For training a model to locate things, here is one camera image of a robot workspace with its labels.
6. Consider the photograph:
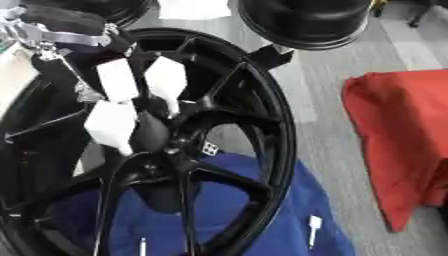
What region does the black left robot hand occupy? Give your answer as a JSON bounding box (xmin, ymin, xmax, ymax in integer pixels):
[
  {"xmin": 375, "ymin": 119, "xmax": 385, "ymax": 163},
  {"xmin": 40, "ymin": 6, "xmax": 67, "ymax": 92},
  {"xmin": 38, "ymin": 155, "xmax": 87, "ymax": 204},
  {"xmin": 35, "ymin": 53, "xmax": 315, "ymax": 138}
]
[{"xmin": 31, "ymin": 31, "xmax": 174, "ymax": 156}]

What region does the black spoked wheel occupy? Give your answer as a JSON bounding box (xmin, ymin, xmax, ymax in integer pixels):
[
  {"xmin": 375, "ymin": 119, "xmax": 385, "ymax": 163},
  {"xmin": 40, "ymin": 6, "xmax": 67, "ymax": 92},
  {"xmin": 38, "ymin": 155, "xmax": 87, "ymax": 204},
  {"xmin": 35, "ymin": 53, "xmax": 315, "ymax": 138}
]
[{"xmin": 0, "ymin": 27, "xmax": 300, "ymax": 256}]

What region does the black round wheel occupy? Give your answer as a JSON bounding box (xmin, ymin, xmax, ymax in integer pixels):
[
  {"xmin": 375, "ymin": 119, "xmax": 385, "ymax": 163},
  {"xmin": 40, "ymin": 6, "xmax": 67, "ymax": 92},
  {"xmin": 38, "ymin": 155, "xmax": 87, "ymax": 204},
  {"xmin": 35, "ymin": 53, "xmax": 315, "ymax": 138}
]
[{"xmin": 236, "ymin": 0, "xmax": 375, "ymax": 52}]

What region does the white sheet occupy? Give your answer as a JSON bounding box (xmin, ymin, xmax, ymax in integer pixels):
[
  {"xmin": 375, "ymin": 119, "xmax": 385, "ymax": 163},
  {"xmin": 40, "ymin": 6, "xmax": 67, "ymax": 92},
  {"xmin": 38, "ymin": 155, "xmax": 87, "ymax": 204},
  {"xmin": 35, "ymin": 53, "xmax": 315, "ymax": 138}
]
[{"xmin": 155, "ymin": 0, "xmax": 233, "ymax": 20}]

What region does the black wheel stand bracket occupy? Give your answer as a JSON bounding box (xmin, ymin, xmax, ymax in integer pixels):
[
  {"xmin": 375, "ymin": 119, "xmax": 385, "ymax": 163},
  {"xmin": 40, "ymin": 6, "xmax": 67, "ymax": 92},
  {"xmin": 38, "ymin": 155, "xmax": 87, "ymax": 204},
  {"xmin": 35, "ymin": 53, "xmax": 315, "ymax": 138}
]
[{"xmin": 243, "ymin": 43, "xmax": 296, "ymax": 72}]

